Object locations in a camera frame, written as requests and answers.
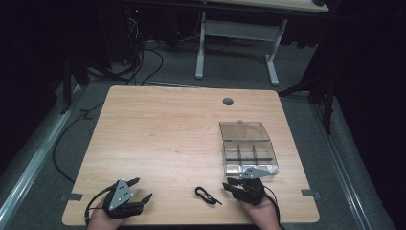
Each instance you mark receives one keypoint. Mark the person's left hand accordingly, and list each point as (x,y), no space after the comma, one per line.
(102,221)

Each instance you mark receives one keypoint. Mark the grey table grommet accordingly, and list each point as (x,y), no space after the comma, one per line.
(228,101)

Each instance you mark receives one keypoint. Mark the grey tape strip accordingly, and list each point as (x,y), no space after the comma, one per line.
(72,197)
(310,192)

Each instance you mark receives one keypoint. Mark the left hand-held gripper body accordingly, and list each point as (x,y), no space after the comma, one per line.
(121,195)

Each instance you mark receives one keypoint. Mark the person's right hand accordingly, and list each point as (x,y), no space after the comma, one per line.
(265,215)

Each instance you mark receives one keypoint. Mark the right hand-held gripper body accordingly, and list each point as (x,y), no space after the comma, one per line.
(252,191)

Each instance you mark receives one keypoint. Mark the metal floor rail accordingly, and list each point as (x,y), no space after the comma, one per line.
(343,166)
(35,159)

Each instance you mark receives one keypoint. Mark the clear plastic compartment box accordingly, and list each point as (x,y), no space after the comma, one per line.
(245,131)

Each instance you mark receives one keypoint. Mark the white-legged desk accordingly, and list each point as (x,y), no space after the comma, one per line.
(237,30)

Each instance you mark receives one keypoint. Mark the black metal stand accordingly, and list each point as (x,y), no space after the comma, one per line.
(327,105)
(67,80)

